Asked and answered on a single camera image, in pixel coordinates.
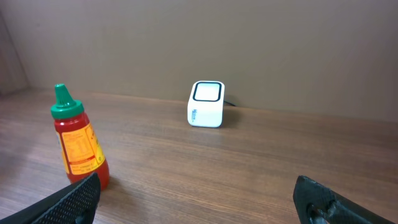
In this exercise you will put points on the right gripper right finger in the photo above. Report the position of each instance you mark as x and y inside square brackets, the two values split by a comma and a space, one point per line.
[316, 203]

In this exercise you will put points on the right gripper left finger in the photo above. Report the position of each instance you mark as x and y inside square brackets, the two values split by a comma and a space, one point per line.
[74, 204]

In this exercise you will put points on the red sauce bottle green cap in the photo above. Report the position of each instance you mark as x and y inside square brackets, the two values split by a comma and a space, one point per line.
[81, 151]

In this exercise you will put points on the white barcode scanner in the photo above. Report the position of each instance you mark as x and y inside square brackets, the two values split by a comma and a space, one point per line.
[205, 105]

